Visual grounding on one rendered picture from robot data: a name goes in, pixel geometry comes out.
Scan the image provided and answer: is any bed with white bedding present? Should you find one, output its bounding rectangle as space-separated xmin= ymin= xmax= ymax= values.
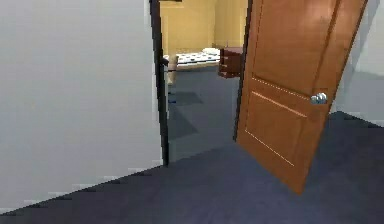
xmin=163 ymin=47 xmax=221 ymax=86

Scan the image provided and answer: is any dark red wooden nightstand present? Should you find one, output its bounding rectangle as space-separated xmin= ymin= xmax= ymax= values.
xmin=218 ymin=46 xmax=245 ymax=79

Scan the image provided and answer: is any brown wooden room door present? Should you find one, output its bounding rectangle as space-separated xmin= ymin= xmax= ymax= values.
xmin=235 ymin=0 xmax=369 ymax=196

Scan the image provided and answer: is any silver round door knob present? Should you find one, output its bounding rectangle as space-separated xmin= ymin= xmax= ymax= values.
xmin=310 ymin=92 xmax=329 ymax=106

